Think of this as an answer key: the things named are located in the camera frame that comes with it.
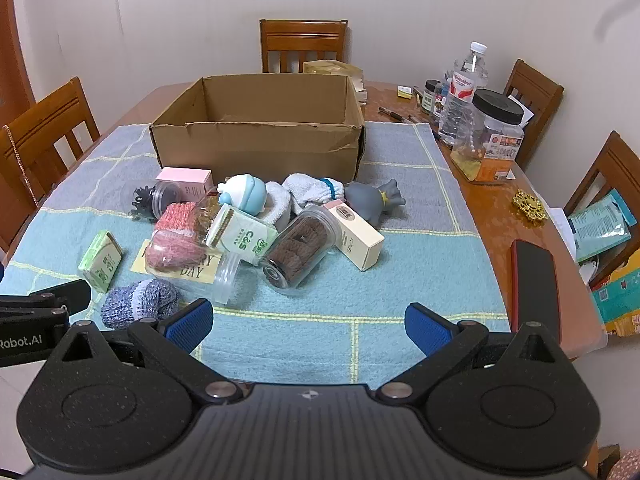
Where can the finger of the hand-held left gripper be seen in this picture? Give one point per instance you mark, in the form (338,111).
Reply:
(60,297)

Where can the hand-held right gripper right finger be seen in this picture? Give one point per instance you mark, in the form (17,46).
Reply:
(427,328)

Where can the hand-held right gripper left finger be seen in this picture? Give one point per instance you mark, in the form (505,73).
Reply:
(189,326)

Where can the green tissue pack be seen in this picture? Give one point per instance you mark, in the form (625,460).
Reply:
(242,237)
(100,262)

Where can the blue knitted sock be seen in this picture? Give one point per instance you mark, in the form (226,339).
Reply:
(135,305)

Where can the yellow printed card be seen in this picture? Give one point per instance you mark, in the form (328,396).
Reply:
(140,265)

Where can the clear jar of golden capsules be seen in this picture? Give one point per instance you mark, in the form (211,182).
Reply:
(206,221)

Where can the pink knitted sock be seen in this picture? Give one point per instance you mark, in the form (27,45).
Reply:
(175,217)

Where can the cream rectangular box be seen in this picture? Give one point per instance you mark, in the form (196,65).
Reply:
(357,237)

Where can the clear jar of black clips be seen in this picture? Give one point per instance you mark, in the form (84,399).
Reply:
(160,197)

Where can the clear jar of brown rings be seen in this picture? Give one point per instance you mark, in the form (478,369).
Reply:
(300,250)

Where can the grey shark toy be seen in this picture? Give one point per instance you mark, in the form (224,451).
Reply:
(367,200)

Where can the blue and white toy figure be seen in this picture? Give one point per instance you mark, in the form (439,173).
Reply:
(245,195)

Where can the pink rectangular box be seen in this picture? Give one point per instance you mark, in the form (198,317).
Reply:
(187,182)

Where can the white socks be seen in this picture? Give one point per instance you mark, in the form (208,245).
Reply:
(310,187)

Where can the brown cardboard box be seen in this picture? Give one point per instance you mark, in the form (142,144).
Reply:
(260,147)

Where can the blue and grey checked blanket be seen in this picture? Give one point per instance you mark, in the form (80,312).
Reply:
(360,290)

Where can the black phone red case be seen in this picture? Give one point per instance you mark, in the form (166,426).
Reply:
(535,285)

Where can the golden metal trivet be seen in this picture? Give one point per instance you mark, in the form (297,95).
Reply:
(529,206)

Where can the white paper sheets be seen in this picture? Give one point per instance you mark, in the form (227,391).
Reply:
(562,227)

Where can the wooden chair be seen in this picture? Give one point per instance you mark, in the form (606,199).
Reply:
(302,40)
(45,125)
(537,92)
(607,170)

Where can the colourful printed bag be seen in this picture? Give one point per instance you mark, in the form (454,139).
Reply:
(617,300)

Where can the teal plastic packet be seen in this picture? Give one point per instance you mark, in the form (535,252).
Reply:
(600,230)

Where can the large clear jar black lid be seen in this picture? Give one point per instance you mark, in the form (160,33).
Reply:
(492,135)

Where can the dark pen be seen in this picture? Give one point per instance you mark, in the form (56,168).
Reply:
(407,118)
(391,111)

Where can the small bottle blue cap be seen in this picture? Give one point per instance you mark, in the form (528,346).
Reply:
(441,102)

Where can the small jar black lid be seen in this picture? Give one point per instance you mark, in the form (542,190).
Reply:
(429,95)

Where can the small yellow box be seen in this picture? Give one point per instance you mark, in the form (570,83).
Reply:
(404,92)

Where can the clear water bottle red label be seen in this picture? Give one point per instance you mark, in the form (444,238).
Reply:
(465,90)

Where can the wooden door frame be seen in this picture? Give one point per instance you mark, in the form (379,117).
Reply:
(11,40)

